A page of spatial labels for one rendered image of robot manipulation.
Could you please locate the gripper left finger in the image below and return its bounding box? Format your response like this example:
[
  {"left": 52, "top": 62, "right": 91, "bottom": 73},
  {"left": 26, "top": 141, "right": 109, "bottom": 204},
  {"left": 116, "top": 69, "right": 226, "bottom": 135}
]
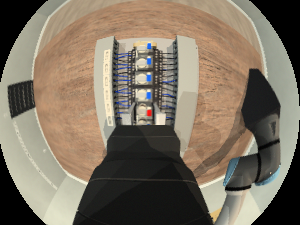
[{"left": 122, "top": 103, "right": 137, "bottom": 125}]

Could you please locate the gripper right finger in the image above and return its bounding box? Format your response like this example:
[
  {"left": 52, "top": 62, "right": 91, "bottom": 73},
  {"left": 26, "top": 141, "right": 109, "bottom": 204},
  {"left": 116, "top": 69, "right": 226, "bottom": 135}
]
[{"left": 152, "top": 103, "right": 166, "bottom": 125}]

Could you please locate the grey relay panel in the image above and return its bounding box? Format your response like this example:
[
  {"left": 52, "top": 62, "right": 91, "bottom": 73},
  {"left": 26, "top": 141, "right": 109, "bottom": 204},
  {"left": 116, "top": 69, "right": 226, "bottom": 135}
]
[{"left": 94, "top": 35, "right": 199, "bottom": 158}]

